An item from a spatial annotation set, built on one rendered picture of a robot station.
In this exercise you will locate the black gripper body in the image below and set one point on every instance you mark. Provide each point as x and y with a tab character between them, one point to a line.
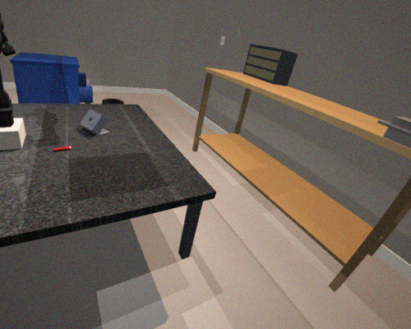
7	50

